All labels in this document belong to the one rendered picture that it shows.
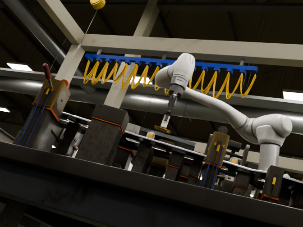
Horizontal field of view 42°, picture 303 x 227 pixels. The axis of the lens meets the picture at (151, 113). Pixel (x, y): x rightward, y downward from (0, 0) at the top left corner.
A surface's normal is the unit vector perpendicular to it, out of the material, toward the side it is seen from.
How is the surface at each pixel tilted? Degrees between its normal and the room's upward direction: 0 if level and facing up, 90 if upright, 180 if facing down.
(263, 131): 105
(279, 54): 90
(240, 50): 90
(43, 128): 90
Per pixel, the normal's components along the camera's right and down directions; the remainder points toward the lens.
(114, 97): -0.34, -0.48
